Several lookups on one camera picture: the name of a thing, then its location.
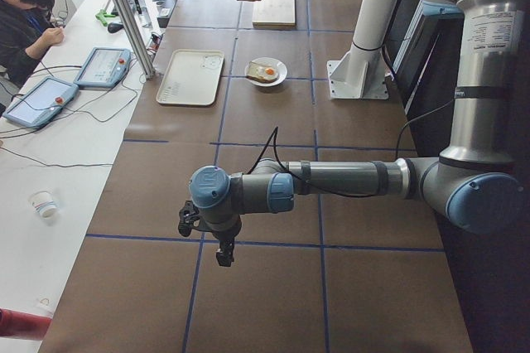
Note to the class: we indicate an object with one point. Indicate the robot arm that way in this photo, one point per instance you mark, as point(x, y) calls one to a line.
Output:
point(469, 182)

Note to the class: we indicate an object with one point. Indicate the red object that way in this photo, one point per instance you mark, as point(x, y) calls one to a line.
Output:
point(21, 325)

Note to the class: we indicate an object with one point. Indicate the white round plate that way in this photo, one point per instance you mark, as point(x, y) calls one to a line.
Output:
point(277, 64)

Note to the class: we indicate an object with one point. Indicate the fried egg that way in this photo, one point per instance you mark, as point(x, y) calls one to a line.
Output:
point(265, 73)

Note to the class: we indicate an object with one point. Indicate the wooden cutting board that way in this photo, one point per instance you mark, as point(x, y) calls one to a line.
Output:
point(274, 14)

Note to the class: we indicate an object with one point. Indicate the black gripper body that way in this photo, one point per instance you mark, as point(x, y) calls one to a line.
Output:
point(224, 237)

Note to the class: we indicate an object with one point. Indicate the far teach pendant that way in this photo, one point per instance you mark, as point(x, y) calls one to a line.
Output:
point(104, 68)

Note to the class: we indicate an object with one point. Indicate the green tool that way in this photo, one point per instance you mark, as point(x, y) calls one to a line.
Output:
point(102, 16)

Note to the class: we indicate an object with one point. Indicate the aluminium frame post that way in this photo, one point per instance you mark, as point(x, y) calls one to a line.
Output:
point(135, 38)

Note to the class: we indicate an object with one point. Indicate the teach pendant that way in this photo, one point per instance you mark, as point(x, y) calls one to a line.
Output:
point(104, 68)
point(42, 103)

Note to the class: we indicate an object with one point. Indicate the white pedestal column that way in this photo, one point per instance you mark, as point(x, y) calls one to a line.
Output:
point(360, 73)

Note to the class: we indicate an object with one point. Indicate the seated person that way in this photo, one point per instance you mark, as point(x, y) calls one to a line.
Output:
point(27, 33)

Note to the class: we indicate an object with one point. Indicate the near teach pendant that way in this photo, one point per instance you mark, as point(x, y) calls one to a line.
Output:
point(42, 103)

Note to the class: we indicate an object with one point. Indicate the paper cup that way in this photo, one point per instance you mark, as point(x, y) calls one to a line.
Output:
point(44, 204)

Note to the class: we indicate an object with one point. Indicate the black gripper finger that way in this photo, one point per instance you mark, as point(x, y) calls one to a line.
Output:
point(221, 257)
point(229, 257)

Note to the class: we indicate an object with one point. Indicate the cream bear serving tray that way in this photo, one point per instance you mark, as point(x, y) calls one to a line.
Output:
point(191, 78)

